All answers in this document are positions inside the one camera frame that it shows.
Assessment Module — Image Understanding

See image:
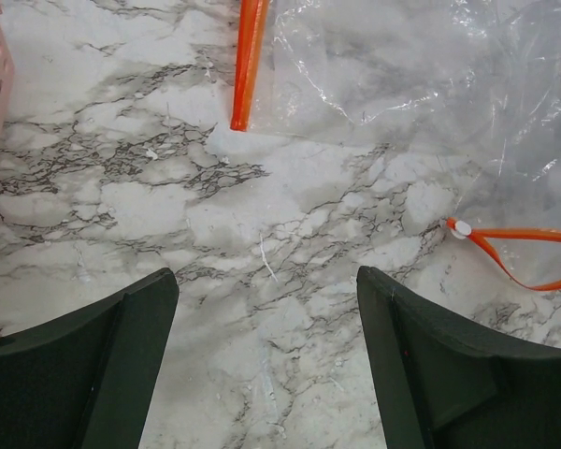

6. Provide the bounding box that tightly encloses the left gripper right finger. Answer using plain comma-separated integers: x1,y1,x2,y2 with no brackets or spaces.
357,267,561,448

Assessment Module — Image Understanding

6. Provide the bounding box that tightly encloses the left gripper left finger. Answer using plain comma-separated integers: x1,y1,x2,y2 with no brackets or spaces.
0,268,180,448

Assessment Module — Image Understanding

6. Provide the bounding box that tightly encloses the zip bag with red fruit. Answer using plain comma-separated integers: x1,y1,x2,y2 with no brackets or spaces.
446,74,561,292

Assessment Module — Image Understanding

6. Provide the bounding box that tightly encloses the zip bag with yellow fruit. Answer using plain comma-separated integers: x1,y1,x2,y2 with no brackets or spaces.
230,1,561,152

